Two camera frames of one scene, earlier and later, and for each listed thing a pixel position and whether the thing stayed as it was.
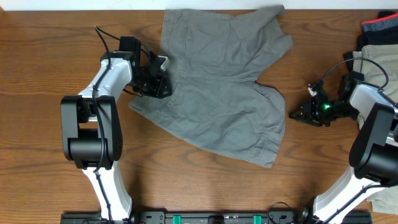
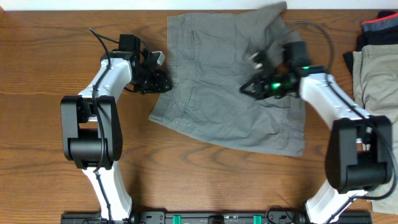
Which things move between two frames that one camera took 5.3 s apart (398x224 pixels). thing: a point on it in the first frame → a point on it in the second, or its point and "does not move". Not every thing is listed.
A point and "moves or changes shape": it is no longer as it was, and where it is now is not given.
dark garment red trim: (382, 30) does not move
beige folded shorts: (378, 66) does not move
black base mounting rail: (207, 216) does not move
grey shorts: (216, 60) moves or changes shape
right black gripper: (308, 115) → (259, 86)
